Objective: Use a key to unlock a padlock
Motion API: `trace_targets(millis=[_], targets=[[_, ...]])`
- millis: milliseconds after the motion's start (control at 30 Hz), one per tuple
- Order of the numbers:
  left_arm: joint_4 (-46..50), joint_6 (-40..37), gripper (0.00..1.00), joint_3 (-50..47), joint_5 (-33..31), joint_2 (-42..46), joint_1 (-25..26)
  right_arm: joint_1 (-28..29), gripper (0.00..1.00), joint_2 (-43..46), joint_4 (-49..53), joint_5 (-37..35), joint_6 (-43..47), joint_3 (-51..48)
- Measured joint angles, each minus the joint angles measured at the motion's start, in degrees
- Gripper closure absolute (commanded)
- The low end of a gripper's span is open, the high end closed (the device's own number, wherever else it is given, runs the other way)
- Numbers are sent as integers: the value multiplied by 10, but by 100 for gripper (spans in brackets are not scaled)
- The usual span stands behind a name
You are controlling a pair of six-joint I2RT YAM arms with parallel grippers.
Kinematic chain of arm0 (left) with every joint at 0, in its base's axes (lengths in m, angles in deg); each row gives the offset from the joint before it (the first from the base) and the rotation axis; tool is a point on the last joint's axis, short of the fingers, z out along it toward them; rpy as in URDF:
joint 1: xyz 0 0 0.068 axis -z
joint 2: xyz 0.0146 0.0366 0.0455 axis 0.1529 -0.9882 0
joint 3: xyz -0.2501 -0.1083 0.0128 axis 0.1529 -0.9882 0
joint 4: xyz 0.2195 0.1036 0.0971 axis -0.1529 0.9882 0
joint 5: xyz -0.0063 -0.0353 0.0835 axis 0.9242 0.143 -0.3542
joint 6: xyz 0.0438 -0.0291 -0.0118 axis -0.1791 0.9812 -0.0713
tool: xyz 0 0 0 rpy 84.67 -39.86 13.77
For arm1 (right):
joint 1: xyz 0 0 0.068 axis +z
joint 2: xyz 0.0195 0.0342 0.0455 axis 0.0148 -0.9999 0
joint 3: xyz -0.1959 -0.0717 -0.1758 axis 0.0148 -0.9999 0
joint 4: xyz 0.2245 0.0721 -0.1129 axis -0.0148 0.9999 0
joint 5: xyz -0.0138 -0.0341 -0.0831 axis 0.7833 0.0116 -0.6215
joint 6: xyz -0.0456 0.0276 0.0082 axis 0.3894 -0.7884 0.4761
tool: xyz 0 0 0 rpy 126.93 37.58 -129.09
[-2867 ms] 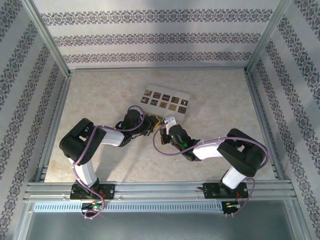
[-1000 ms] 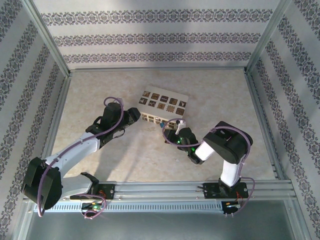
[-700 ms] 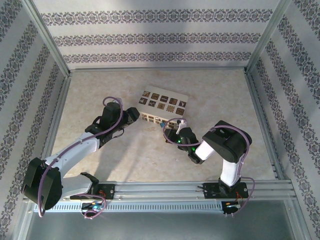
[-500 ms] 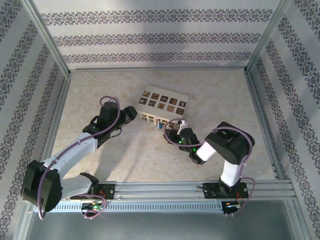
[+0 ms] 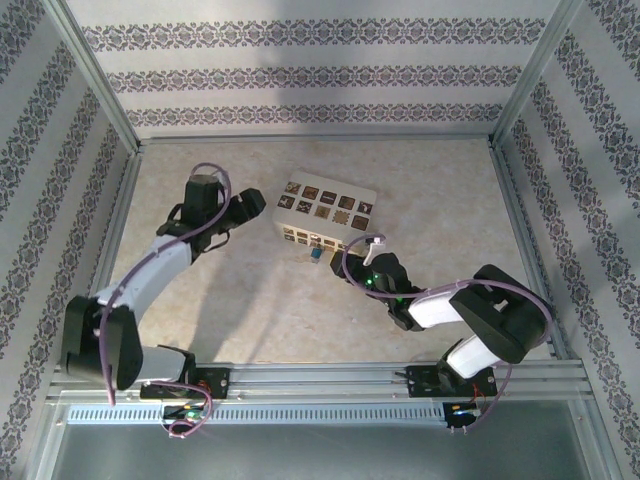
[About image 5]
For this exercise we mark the blue padlock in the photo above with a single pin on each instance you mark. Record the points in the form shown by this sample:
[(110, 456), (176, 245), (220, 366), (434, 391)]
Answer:
[(315, 255)]

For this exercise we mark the wooden box with picture tiles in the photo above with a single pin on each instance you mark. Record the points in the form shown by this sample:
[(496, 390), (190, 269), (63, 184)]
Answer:
[(325, 200)]

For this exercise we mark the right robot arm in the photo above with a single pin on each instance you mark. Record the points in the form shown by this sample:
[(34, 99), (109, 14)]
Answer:
[(500, 320)]

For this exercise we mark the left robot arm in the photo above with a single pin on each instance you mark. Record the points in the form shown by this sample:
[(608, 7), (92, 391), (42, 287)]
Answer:
[(100, 340)]

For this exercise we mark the grey metal sheet tray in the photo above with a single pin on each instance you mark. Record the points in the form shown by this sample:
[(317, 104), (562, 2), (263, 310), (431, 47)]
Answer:
[(320, 455)]

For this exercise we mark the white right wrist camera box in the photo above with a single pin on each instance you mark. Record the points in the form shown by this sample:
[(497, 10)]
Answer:
[(372, 246)]

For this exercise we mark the aluminium left side rail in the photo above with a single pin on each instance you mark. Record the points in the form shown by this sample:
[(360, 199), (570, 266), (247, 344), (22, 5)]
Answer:
[(115, 210)]

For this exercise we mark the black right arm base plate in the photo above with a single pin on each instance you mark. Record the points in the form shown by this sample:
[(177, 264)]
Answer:
[(417, 382)]

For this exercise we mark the aluminium front frame rail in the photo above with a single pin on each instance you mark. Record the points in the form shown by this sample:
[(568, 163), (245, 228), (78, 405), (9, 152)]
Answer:
[(320, 375)]

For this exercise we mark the aluminium frame rail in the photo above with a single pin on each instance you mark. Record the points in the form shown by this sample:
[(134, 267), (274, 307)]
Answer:
[(315, 138), (320, 375)]

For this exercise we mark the aluminium back frame rail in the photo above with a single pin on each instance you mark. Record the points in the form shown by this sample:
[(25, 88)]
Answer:
[(315, 138)]

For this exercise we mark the aluminium right side rail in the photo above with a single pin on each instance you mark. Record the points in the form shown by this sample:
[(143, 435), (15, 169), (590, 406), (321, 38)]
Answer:
[(520, 225)]

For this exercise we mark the aluminium left frame post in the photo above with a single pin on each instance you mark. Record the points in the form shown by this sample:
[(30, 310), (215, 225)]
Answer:
[(95, 75)]

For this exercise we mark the aluminium frame post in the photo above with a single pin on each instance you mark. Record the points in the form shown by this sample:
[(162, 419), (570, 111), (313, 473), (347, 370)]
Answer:
[(537, 70), (95, 75)]

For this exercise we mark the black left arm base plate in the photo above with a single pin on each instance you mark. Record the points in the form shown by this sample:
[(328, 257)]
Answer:
[(220, 382)]

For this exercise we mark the aluminium right frame post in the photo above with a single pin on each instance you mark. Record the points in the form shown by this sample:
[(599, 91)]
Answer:
[(537, 70)]

